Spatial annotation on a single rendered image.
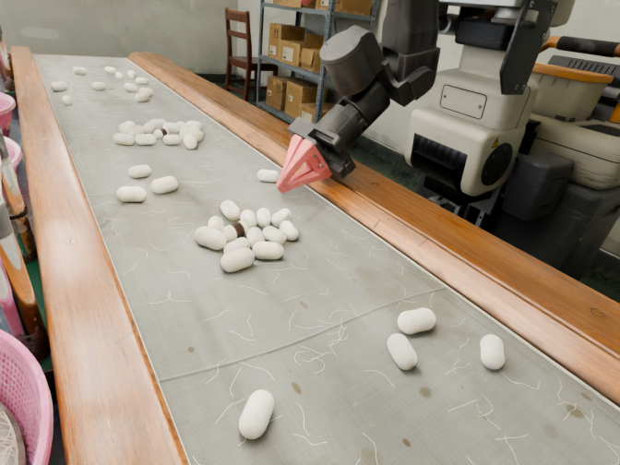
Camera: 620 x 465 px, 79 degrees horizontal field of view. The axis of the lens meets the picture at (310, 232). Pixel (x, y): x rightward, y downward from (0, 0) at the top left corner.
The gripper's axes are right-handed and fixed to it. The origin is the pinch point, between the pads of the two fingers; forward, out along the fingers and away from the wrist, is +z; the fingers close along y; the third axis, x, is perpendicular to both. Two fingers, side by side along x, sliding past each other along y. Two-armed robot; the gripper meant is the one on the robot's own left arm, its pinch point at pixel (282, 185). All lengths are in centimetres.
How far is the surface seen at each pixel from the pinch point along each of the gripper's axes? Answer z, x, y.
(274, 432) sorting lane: 15.4, -10.3, 29.7
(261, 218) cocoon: 5.5, -3.9, 6.2
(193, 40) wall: -101, 120, -468
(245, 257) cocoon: 9.7, -7.6, 13.2
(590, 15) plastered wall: -173, 101, -51
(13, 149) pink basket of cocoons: 22.7, -19.9, -23.6
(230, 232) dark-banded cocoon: 9.1, -7.2, 7.9
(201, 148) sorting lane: 3.5, -0.3, -23.8
